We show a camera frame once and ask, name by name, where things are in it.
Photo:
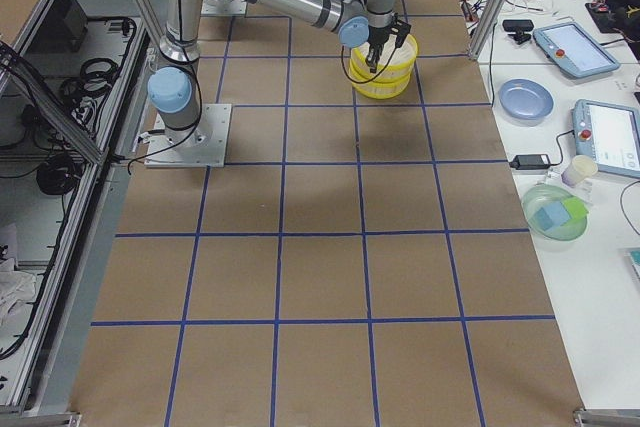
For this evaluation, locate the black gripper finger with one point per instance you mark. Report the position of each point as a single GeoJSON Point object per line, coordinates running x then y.
{"type": "Point", "coordinates": [373, 56]}

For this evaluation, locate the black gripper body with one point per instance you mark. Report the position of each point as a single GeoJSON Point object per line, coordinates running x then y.
{"type": "Point", "coordinates": [378, 37]}

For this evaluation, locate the yellow steamer basket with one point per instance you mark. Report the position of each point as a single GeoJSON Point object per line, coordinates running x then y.
{"type": "Point", "coordinates": [378, 90]}
{"type": "Point", "coordinates": [393, 64]}

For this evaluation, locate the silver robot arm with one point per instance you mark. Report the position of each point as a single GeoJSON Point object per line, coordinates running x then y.
{"type": "Point", "coordinates": [172, 88]}

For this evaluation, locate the black webcam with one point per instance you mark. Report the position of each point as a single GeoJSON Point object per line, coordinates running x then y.
{"type": "Point", "coordinates": [518, 30]}

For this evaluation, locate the blue plate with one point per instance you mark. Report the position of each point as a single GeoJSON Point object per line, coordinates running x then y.
{"type": "Point", "coordinates": [525, 101]}

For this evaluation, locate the blue teach pendant far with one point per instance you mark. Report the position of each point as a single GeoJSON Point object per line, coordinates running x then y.
{"type": "Point", "coordinates": [573, 50]}

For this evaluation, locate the blue teach pendant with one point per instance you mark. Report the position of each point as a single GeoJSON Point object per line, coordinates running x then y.
{"type": "Point", "coordinates": [609, 135]}
{"type": "Point", "coordinates": [573, 50]}

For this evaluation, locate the black power adapter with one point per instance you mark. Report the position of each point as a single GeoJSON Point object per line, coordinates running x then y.
{"type": "Point", "coordinates": [530, 162]}

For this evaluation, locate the paper cup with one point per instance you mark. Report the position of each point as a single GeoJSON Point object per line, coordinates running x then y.
{"type": "Point", "coordinates": [579, 169]}

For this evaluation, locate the blue teach pendant near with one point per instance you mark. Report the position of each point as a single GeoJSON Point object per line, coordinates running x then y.
{"type": "Point", "coordinates": [609, 135]}

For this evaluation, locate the green bowl with sponges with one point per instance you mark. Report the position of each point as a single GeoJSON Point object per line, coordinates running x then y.
{"type": "Point", "coordinates": [555, 213]}

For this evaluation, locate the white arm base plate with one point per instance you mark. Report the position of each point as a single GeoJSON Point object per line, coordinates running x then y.
{"type": "Point", "coordinates": [205, 147]}

